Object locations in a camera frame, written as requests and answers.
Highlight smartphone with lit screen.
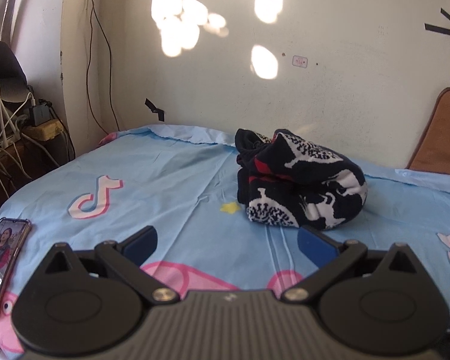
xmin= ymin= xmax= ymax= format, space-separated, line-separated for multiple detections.
xmin=0 ymin=218 xmax=32 ymax=304

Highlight navy patterned knit sweater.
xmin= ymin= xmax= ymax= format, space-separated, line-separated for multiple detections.
xmin=235 ymin=128 xmax=368 ymax=231

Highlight light blue cartoon bedsheet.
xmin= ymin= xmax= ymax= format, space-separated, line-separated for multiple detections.
xmin=0 ymin=125 xmax=450 ymax=359

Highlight black desk lamp shade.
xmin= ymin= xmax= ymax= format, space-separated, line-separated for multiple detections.
xmin=0 ymin=41 xmax=29 ymax=103

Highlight small black tape piece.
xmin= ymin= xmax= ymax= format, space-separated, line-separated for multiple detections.
xmin=145 ymin=98 xmax=165 ymax=123

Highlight brown headboard cushion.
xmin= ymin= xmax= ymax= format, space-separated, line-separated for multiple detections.
xmin=407 ymin=88 xmax=450 ymax=175

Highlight black power adapter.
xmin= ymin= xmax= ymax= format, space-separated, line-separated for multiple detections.
xmin=29 ymin=99 xmax=53 ymax=127

